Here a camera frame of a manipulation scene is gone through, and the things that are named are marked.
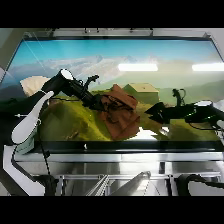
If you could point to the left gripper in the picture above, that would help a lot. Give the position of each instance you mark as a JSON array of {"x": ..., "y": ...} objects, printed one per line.
[{"x": 94, "y": 101}]

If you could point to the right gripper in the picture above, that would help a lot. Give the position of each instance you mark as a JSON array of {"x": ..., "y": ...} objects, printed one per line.
[{"x": 175, "y": 114}]

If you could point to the brown T-shirt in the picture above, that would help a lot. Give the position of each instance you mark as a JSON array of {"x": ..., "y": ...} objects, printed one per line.
[{"x": 120, "y": 113}]

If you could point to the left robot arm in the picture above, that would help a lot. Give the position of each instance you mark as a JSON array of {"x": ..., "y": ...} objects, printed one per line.
[{"x": 28, "y": 120}]

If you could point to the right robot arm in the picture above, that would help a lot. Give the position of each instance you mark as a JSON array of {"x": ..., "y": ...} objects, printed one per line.
[{"x": 206, "y": 111}]

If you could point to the dark green garment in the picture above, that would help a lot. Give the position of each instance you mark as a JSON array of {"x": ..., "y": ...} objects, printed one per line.
[{"x": 15, "y": 106}]

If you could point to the silver frame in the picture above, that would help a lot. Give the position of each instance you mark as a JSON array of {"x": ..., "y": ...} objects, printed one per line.
[{"x": 100, "y": 158}]

